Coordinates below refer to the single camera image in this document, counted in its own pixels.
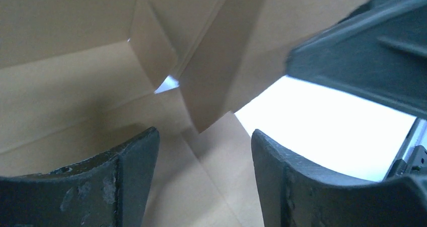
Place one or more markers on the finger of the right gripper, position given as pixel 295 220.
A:
pixel 378 53

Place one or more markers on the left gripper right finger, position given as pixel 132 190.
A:
pixel 295 191

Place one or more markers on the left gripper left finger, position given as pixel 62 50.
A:
pixel 109 189

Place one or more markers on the brown cardboard box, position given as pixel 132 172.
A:
pixel 79 77

